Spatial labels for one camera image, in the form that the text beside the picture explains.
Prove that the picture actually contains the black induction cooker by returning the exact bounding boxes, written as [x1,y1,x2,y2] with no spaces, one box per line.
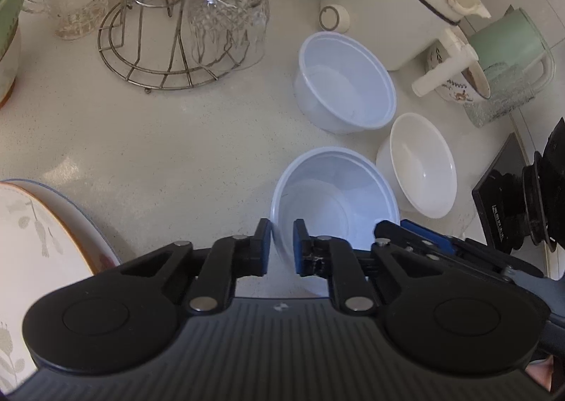
[471,133,531,252]

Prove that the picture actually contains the light blue plastic bowl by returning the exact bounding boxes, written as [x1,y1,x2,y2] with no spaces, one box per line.
[293,31,397,136]
[270,146,402,298]

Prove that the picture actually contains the green colander bowl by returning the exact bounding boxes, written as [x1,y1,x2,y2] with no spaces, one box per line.
[0,0,30,63]

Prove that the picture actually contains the person's right hand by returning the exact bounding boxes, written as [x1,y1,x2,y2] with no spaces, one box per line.
[527,356,565,394]

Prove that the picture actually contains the wire glass rack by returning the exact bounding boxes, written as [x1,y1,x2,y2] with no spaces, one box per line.
[94,0,266,92]

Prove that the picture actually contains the floral ceramic bowl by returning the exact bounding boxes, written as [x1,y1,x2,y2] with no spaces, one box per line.
[426,46,492,102]

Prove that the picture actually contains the small leaf print plate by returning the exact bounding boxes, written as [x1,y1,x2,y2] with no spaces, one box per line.
[0,182,96,389]

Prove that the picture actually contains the textured glass jug green top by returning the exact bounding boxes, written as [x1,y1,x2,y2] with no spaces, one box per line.
[463,7,556,129]

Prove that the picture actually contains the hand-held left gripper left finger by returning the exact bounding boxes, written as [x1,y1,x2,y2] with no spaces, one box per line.
[119,218,273,313]

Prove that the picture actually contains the cut glass tumbler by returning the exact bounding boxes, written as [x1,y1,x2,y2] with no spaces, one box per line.
[188,0,270,72]

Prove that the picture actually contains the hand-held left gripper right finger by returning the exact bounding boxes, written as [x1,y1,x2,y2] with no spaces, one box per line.
[292,219,457,317]

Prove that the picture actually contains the plain white bowl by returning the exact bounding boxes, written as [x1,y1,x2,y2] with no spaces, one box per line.
[376,113,457,219]

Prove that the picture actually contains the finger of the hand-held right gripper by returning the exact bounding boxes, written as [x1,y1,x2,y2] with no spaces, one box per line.
[374,219,456,255]

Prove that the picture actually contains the white bowl red foot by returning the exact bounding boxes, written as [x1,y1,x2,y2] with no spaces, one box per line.
[0,22,24,107]

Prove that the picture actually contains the large white red-flower plate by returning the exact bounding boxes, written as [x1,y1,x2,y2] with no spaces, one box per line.
[4,179,123,270]

